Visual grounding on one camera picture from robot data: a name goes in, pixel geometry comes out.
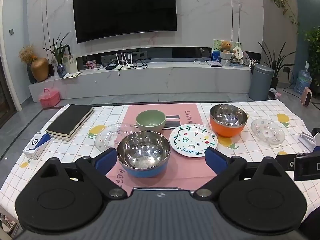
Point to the green plant in blue vase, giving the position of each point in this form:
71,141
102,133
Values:
61,70

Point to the checked lemon print tablecloth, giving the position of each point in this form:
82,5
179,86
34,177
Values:
115,112

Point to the white painted fruit plate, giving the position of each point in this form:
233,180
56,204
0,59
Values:
190,140

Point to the grey marble television bench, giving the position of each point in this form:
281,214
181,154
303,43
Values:
150,80

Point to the white drawing card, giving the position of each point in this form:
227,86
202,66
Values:
71,63

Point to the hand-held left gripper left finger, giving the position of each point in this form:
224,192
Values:
106,160

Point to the large bushy green plant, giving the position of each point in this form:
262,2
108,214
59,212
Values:
314,42

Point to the large clear glass plate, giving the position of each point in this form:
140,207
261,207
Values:
107,137

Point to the blue water bottle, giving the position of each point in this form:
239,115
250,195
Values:
303,82

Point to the white round hand fan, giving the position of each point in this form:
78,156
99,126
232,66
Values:
238,53

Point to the loose paper sheets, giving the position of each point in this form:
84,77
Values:
71,75

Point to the white router with antennas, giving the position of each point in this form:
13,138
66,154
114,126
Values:
126,66

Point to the black wall television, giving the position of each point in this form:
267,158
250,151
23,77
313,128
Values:
125,7

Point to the black trash bag bin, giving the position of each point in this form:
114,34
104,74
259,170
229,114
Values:
316,130

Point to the grey cylindrical trash bin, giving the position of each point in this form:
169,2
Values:
260,85

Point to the white table clamp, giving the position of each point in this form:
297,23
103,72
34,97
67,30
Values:
306,138

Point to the dark glass door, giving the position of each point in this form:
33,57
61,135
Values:
3,92

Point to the pink photo card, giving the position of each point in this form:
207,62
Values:
91,64

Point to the hanging vine plant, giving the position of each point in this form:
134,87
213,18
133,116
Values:
282,1

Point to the pink plastic basket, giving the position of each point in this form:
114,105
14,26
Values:
50,98

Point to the brown teddy bear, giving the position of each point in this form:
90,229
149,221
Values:
225,47

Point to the green ceramic bowl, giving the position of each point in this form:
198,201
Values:
150,121

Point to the white and blue box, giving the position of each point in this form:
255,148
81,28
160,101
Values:
35,147

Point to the dried flowers in dark vase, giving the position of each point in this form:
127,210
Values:
27,53

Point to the black hardcover book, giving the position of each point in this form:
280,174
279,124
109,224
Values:
67,120

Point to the steel bowl blue outside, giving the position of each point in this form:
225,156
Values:
143,150

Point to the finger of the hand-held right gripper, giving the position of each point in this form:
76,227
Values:
285,163

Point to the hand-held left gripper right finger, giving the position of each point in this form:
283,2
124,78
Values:
215,158

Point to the pink placemat bottle print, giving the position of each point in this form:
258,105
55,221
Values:
192,170

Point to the steel bowl orange outside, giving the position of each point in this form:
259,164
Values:
226,128

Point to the small clear glass plate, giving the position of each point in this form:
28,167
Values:
267,132

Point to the small black box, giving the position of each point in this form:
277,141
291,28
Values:
111,66

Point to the pink small heater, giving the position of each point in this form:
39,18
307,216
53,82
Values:
305,97

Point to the gold round vase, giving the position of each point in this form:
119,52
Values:
39,70

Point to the long-leaf potted plant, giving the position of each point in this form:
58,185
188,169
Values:
274,82

